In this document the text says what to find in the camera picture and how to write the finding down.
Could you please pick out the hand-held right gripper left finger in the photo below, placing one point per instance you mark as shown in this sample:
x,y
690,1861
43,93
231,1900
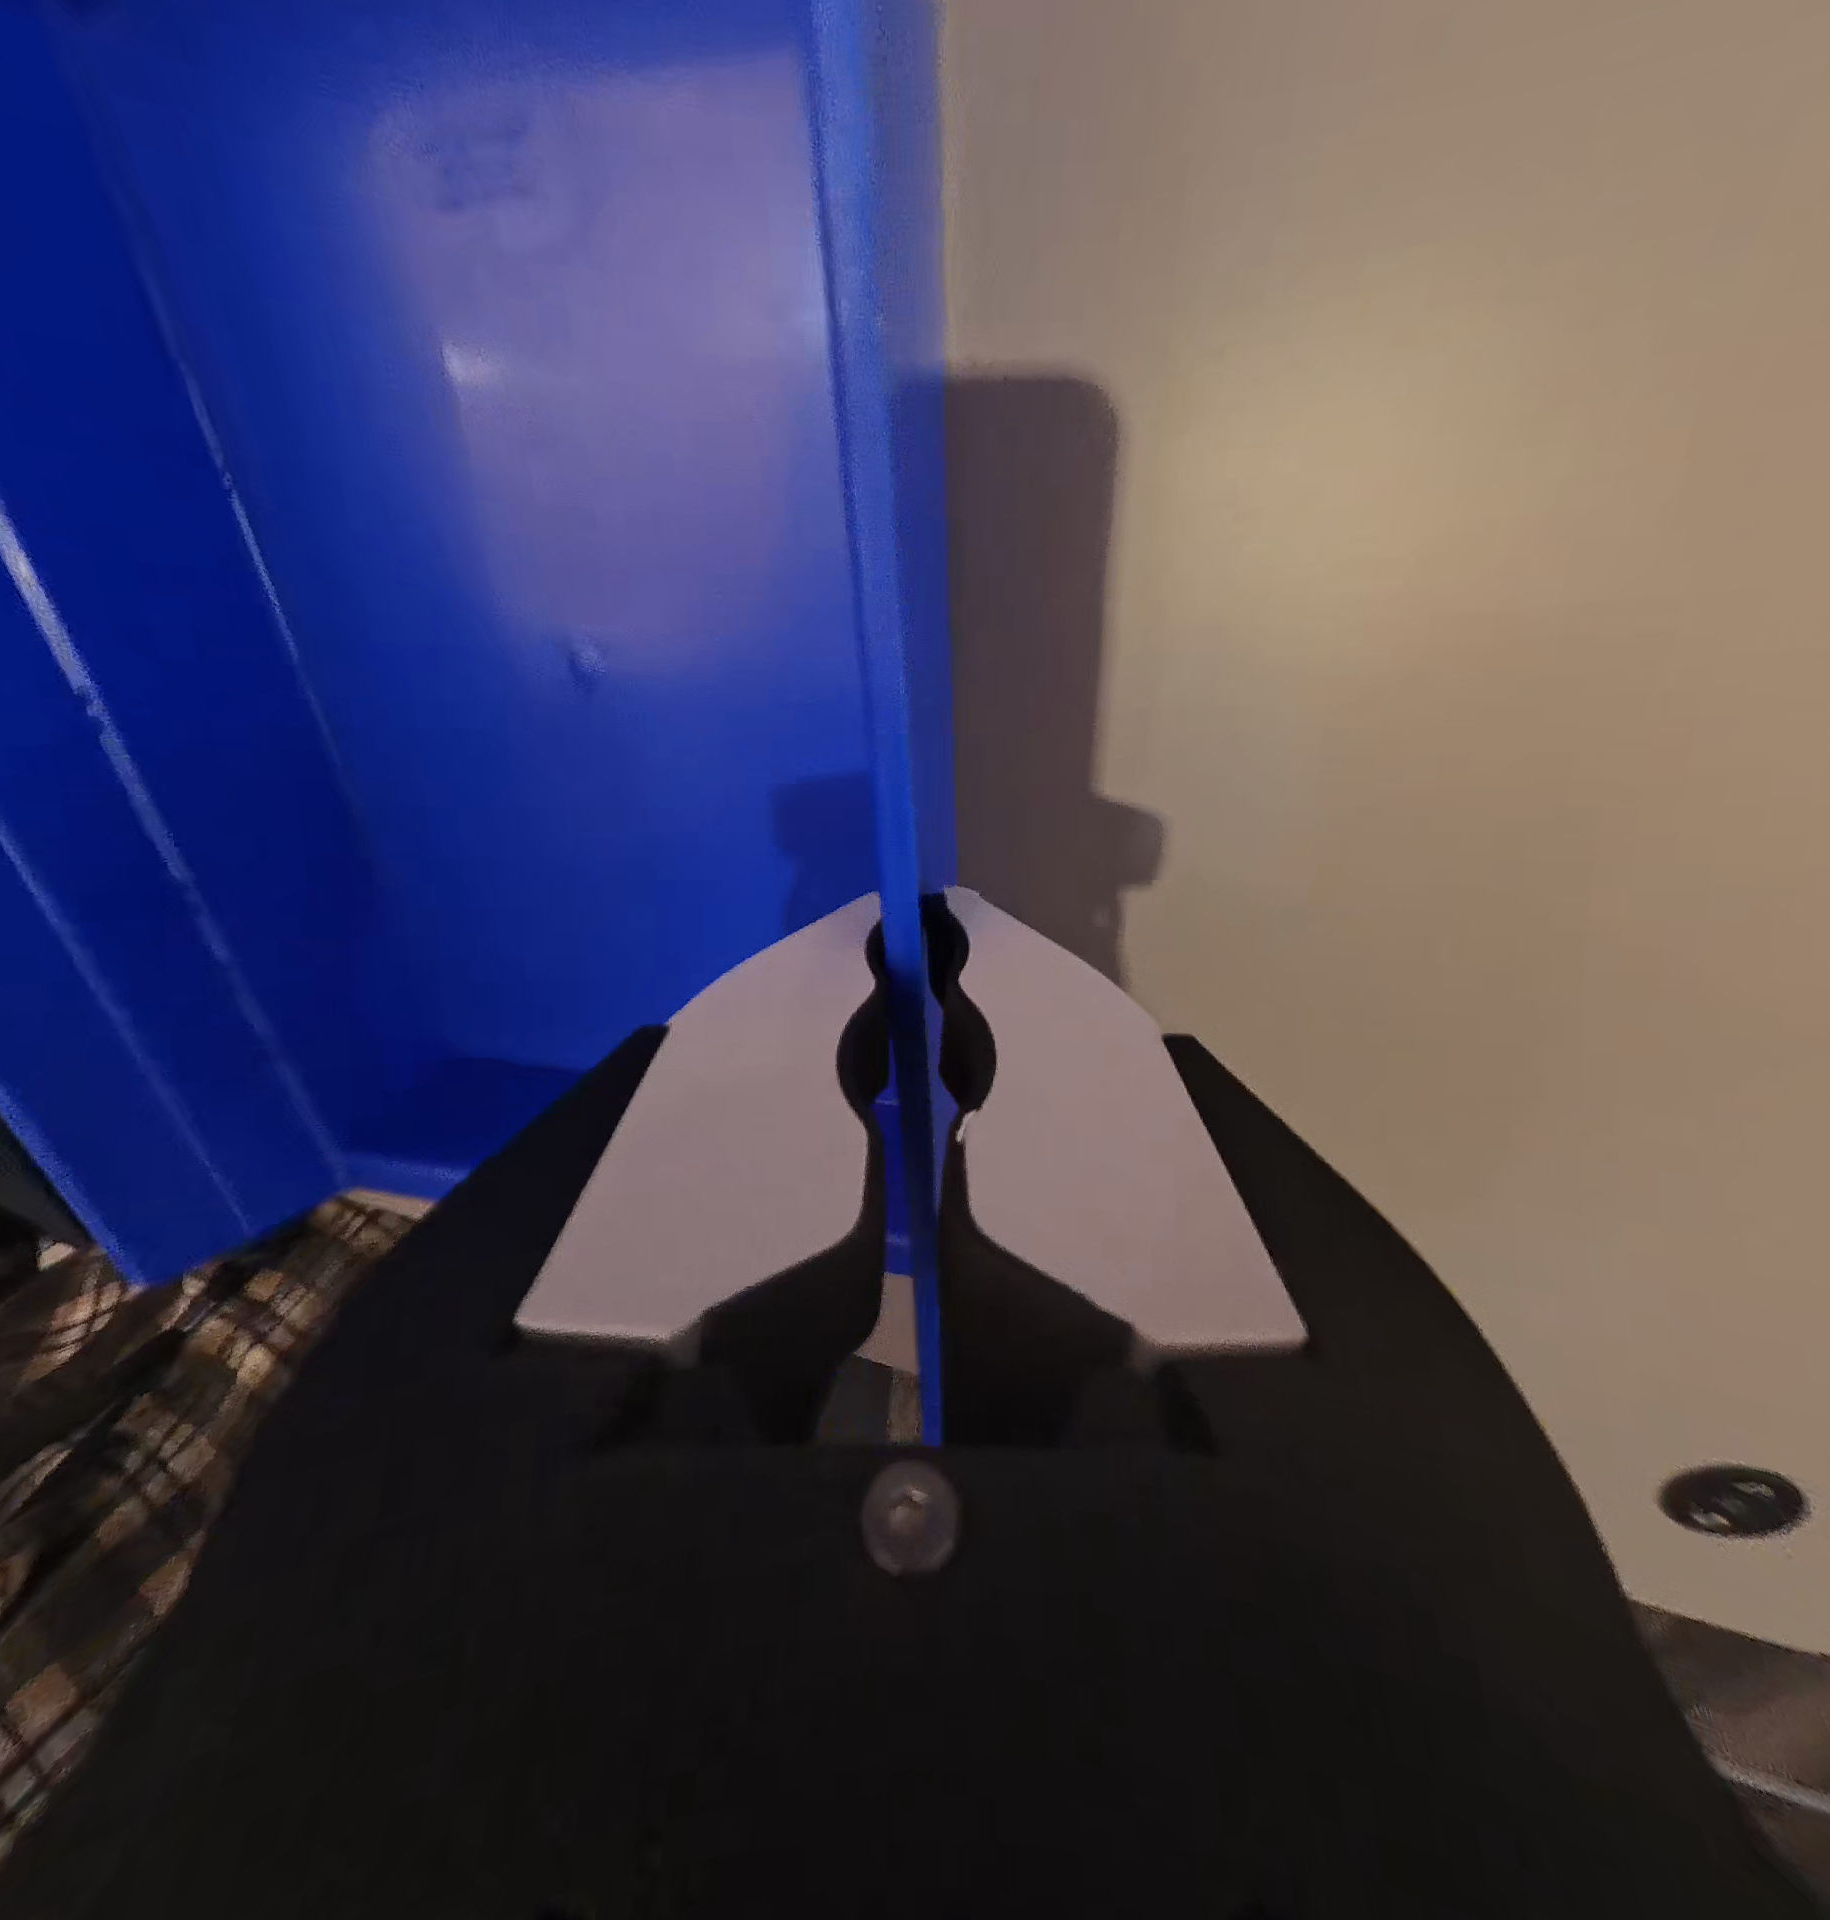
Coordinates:
x,y
690,1184

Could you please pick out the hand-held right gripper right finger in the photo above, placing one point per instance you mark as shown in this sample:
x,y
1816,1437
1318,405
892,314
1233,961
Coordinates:
x,y
1125,1184

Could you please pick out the blue plastic bin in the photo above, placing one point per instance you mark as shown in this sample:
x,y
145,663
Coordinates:
x,y
405,600

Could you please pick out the round metal table grommet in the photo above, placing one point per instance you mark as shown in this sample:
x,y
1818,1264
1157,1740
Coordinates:
x,y
1730,1501

